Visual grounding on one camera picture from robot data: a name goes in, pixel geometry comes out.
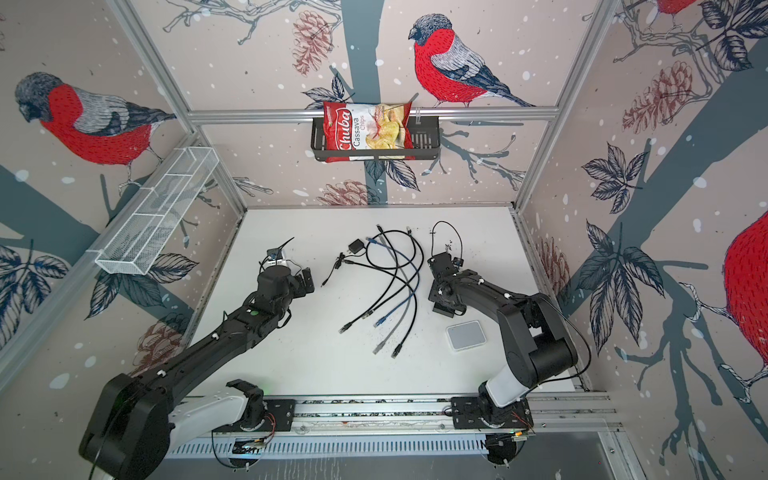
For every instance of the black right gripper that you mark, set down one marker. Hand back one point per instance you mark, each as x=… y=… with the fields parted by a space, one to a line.
x=433 y=292

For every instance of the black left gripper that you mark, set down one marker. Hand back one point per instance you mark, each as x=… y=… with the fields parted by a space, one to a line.
x=302 y=289

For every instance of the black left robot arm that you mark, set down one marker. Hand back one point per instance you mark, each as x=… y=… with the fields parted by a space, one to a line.
x=130 y=430

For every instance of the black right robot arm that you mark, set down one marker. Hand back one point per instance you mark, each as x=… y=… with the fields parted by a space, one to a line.
x=536 y=344

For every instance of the small black plug adapter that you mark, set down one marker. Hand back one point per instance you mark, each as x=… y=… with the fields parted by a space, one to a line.
x=355 y=249

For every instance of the red cassava chips bag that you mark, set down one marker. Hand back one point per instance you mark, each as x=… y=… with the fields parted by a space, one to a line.
x=350 y=128

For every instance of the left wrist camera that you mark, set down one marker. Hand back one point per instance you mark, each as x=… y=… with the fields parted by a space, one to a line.
x=275 y=256

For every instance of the black wall basket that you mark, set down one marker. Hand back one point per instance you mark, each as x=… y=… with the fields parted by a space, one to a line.
x=425 y=137

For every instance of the white wire mesh shelf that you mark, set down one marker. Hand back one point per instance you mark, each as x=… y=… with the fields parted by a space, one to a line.
x=142 y=237

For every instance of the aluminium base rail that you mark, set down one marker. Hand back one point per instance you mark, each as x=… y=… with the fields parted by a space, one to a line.
x=234 y=430

